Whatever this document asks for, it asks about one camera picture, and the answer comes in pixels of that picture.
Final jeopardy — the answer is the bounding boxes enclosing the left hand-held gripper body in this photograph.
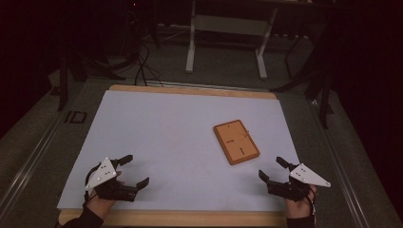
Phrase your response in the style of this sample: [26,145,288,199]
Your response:
[84,156,140,203]

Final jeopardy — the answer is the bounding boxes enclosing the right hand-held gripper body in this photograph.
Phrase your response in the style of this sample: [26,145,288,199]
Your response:
[266,162,332,202]

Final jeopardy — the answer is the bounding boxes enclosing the wooden picture frame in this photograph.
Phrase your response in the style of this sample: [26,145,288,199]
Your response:
[213,119,261,166]

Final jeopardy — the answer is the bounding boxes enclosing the person's left hand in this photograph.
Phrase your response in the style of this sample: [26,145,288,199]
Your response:
[85,170,124,220]

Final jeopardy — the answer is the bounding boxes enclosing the person's right hand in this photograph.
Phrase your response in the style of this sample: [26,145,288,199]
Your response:
[284,184,318,220]

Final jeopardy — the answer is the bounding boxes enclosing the white table mat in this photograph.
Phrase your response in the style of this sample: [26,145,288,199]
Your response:
[56,89,317,213]

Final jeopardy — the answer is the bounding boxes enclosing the black metal stand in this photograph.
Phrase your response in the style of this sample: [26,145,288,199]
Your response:
[56,47,127,112]
[269,29,336,130]

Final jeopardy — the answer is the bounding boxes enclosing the white metal stand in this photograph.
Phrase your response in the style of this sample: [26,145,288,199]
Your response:
[184,0,279,81]

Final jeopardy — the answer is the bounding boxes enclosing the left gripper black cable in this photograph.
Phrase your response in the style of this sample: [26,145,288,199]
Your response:
[83,162,102,203]

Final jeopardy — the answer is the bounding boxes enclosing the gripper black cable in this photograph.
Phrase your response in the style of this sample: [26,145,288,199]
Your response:
[304,185,318,217]
[83,162,102,203]

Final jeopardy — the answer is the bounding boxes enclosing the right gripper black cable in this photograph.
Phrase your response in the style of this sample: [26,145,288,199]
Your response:
[304,185,318,217]

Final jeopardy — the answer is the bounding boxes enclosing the metal floor rail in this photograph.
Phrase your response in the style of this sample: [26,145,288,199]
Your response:
[0,108,75,219]
[307,98,371,228]

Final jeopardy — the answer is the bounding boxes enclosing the black rectangular floor bracket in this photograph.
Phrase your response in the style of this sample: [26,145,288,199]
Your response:
[64,110,88,124]

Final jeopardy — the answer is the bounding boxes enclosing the black floor cables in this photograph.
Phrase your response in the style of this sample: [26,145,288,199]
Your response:
[133,41,164,87]

